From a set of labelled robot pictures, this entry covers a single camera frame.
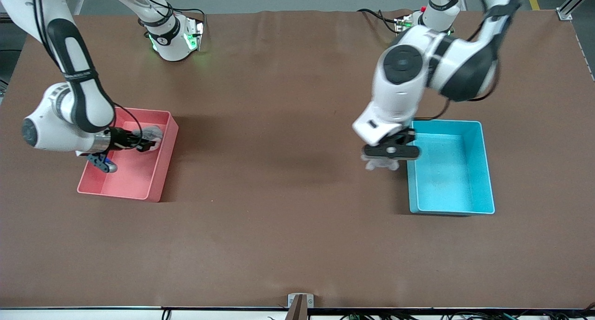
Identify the grey plush toy with face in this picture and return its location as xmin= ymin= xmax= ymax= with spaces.
xmin=132 ymin=124 xmax=164 ymax=152

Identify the grey plush toy plain back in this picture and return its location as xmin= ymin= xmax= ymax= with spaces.
xmin=364 ymin=157 xmax=401 ymax=172

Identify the pink plastic box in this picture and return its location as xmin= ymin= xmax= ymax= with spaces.
xmin=77 ymin=107 xmax=179 ymax=203

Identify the blue plastic box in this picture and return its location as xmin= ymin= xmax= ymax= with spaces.
xmin=406 ymin=119 xmax=496 ymax=216

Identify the brown table mat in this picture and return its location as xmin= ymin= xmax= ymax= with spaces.
xmin=0 ymin=9 xmax=595 ymax=310

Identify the grey metal mat clamp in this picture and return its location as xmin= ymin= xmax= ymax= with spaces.
xmin=287 ymin=293 xmax=315 ymax=320

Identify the black left arm base cable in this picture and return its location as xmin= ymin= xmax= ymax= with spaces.
xmin=357 ymin=7 xmax=401 ymax=34

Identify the black arm base cable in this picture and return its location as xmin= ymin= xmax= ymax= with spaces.
xmin=357 ymin=7 xmax=401 ymax=34
xmin=136 ymin=0 xmax=206 ymax=32

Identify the black right arm base cable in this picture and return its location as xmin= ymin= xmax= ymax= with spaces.
xmin=136 ymin=0 xmax=206 ymax=32

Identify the white table edge rail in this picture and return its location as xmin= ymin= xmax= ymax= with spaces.
xmin=0 ymin=306 xmax=595 ymax=320

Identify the aluminium frame post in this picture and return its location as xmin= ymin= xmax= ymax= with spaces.
xmin=558 ymin=0 xmax=595 ymax=21

